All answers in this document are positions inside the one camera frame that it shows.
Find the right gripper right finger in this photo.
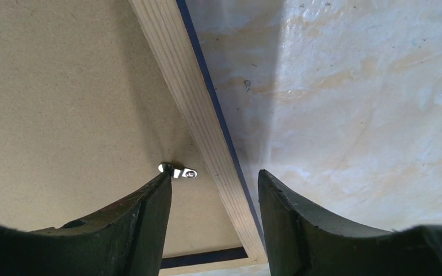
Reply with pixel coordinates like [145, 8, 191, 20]
[258, 170, 442, 275]

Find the brown cardboard backing board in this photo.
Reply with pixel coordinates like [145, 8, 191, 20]
[0, 1, 241, 257]

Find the wooden picture frame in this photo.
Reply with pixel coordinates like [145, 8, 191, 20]
[131, 1, 268, 275]

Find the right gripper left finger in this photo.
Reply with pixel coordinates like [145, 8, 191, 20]
[0, 172, 172, 275]

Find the silver metal turn clip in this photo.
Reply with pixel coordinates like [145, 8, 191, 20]
[158, 163, 198, 179]

